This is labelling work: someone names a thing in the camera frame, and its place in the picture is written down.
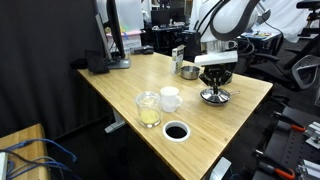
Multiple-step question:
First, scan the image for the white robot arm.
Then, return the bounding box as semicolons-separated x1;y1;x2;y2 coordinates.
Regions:
194;0;260;94

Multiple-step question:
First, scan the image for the grey mesh office chair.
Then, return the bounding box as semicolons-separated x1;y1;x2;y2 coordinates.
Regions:
291;55;320;90

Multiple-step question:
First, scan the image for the glass electric kettle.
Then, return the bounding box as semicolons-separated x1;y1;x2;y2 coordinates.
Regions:
223;63;236;84

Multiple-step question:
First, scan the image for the glass jar with yellow contents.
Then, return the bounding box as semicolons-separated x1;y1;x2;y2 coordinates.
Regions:
135;91;161;128

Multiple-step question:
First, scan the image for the pink white storage box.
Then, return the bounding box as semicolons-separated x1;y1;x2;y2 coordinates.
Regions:
106;30;142;54

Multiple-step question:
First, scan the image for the green white carton box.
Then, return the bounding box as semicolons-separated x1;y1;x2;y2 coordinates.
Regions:
171;45;185;75

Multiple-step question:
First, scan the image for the black gripper white camera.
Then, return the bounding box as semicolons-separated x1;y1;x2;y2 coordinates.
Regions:
194;51;238;94

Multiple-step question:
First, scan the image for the orange handled clamp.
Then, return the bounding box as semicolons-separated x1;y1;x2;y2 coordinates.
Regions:
254;150;296;180
273;111;306;132

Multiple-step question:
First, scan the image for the white plastic mug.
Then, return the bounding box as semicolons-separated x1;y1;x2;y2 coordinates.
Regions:
160;86;183;112

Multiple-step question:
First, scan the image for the small steel pot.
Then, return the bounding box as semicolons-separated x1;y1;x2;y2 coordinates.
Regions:
181;66;200;80

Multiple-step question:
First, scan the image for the white desk cable grommet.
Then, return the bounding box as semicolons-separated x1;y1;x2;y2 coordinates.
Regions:
162;120;191;143

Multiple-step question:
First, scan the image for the small wooden side table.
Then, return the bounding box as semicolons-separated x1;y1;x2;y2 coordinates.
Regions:
0;124;51;180

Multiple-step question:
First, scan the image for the black computer monitor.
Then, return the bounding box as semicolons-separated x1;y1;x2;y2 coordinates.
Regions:
95;0;131;69

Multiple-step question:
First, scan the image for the background studio lamp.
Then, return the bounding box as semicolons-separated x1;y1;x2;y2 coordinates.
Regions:
256;9;271;25

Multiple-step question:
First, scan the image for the orange handled clamp upper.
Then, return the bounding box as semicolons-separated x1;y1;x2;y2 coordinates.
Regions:
273;111;306;132

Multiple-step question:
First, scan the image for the black keyboard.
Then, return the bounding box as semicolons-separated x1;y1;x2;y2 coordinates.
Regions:
85;50;109;74

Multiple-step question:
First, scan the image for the blue network cable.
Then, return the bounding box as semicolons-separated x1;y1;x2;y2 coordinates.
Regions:
0;137;78;180

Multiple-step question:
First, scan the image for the orange handled clamp lower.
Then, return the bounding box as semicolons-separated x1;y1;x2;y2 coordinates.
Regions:
254;150;296;180

